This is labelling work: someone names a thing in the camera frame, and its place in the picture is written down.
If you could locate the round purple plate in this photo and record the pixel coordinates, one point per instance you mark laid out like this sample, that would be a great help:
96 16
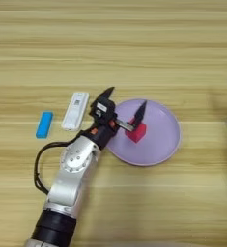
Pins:
158 141

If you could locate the white remote-shaped device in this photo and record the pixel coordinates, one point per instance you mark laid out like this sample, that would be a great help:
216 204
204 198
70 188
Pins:
74 112

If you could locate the red cube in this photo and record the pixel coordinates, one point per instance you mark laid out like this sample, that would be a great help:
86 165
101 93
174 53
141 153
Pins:
136 133

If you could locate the blue rectangular block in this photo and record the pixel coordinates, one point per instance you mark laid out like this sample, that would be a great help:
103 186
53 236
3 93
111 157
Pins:
44 125

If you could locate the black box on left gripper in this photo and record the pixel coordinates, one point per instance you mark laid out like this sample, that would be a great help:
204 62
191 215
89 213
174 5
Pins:
102 108

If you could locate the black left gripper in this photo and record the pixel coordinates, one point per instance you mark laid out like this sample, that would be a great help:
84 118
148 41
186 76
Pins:
102 134

